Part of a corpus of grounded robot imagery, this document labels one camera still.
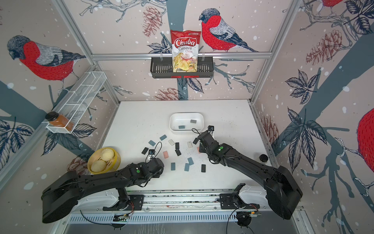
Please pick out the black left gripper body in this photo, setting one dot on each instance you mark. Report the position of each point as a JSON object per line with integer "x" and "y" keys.
{"x": 157, "y": 176}

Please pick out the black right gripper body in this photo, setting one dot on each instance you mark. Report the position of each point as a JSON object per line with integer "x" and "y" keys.
{"x": 201, "y": 149}

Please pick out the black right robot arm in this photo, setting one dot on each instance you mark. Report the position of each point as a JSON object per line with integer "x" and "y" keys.
{"x": 282, "y": 191}

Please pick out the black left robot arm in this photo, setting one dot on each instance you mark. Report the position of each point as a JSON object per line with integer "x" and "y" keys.
{"x": 61, "y": 196}

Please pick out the dark grey eraser front right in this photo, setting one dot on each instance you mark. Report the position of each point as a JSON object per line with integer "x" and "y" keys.
{"x": 203, "y": 168}

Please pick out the dark grey eraser lower centre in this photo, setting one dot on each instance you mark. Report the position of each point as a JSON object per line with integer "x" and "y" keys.
{"x": 178, "y": 152}

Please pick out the white storage box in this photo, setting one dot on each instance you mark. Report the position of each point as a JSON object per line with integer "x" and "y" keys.
{"x": 177, "y": 119}

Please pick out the white eraser left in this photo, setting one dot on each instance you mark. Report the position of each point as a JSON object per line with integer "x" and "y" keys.
{"x": 171, "y": 142}

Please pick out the upper steamed bun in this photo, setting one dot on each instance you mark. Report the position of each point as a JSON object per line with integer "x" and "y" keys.
{"x": 107, "y": 154}

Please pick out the steamed bun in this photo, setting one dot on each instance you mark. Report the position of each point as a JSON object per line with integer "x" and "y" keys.
{"x": 98, "y": 166}
{"x": 107, "y": 154}

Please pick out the lower steamed bun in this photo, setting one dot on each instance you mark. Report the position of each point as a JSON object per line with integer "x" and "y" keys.
{"x": 98, "y": 166}

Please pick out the bottle with black cap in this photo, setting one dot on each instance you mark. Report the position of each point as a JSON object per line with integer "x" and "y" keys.
{"x": 263, "y": 158}

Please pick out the left circuit board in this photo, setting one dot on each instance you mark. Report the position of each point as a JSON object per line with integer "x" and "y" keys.
{"x": 121, "y": 217}

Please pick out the circuit board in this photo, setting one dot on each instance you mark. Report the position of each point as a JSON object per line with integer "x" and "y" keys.
{"x": 247, "y": 214}
{"x": 121, "y": 217}

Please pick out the right circuit board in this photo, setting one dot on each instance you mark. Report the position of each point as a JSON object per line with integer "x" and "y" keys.
{"x": 247, "y": 214}

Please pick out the Chuba cassava chips bag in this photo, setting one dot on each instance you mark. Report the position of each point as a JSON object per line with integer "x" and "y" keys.
{"x": 184, "y": 49}

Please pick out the orange spice jar black lid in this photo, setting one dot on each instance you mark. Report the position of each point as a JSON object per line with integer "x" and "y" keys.
{"x": 58, "y": 120}

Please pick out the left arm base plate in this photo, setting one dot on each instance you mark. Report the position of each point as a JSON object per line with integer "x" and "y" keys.
{"x": 134, "y": 203}

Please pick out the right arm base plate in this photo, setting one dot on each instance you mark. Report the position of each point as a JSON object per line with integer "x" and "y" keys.
{"x": 230, "y": 202}

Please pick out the black wire wall basket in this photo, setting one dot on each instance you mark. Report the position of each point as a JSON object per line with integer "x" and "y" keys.
{"x": 167, "y": 68}

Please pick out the clear acrylic wall shelf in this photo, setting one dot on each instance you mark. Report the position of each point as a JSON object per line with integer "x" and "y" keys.
{"x": 77, "y": 102}

